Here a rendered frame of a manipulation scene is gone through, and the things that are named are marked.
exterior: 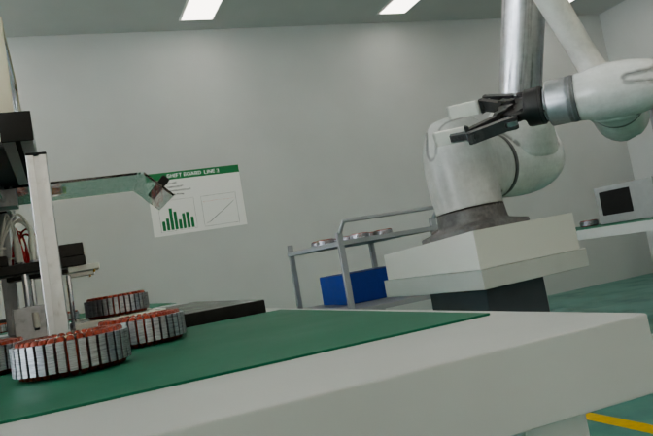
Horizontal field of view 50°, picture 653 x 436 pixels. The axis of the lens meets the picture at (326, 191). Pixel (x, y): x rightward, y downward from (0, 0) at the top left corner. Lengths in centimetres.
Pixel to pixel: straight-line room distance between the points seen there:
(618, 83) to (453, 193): 42
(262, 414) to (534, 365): 17
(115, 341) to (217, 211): 614
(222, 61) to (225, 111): 51
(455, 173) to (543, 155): 26
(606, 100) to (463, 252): 39
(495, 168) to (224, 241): 540
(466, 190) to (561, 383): 111
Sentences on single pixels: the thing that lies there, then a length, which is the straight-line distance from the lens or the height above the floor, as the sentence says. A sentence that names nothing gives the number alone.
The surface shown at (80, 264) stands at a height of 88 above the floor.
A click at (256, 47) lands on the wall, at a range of 735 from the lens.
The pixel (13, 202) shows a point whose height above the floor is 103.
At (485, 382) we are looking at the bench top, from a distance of 42.
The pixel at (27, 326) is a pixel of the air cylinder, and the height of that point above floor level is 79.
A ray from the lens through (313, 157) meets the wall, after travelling 720.
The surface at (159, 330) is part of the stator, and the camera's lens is 89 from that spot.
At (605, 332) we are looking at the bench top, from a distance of 48.
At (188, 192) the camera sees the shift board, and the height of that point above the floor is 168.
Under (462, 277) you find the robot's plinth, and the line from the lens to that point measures 143.
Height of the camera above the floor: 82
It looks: 6 degrees up
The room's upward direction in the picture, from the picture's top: 10 degrees counter-clockwise
